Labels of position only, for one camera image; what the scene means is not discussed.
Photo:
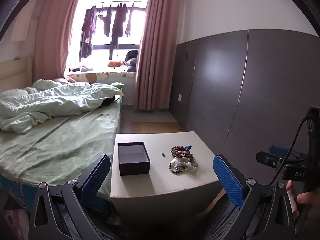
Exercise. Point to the white wall socket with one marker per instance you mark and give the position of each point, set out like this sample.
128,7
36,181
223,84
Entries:
180,97

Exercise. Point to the person's right hand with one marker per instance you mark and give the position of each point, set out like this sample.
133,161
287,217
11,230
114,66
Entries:
303,198

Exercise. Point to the bed with green sheet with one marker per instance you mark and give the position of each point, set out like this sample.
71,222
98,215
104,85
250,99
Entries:
62,142

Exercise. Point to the white bedside table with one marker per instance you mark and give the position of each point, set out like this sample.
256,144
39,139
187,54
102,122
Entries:
155,182

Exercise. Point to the dark hanging dress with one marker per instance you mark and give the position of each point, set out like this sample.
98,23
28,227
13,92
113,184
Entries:
119,22

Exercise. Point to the green plush toy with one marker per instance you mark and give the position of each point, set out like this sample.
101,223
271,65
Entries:
117,85

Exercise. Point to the dark hanging underwear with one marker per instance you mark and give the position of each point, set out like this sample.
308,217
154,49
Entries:
106,22

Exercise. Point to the purple hanging shirt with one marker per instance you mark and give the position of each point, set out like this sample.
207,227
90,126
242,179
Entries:
88,30

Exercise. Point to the orange plush toy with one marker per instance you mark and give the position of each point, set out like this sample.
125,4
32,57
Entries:
114,64

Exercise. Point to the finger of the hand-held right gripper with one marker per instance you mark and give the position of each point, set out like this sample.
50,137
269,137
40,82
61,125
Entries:
267,158
277,150

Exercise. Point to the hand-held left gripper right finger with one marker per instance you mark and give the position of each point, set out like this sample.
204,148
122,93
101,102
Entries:
227,180

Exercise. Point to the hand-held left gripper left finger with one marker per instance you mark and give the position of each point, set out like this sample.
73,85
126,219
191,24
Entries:
96,177

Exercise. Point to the pale green duvet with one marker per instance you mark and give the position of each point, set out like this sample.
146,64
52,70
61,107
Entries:
50,100

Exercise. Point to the black and white socks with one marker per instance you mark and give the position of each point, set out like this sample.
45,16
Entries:
82,68

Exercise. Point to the pink pillow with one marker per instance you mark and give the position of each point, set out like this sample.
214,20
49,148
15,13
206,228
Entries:
61,81

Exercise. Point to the beige headboard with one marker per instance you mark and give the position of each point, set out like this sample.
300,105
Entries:
15,72

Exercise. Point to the dark blue pillows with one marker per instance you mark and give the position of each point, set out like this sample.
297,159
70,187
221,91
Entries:
131,60

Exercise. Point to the black jewelry box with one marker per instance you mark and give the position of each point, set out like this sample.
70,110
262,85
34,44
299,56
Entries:
135,168

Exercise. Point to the grey hanging garment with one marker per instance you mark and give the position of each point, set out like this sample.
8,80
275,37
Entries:
129,22

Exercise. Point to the pink curtain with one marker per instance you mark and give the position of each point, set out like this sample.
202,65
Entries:
52,42
155,55

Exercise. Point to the white hanging garment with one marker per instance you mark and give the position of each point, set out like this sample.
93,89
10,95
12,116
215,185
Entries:
22,30

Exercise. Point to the flat brown cardboard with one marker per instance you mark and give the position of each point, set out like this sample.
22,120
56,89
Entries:
155,126

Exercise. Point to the printed windowsill cushion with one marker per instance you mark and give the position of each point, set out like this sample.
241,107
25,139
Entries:
100,76

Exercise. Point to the white butterfly ornament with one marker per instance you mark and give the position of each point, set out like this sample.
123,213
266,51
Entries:
186,165

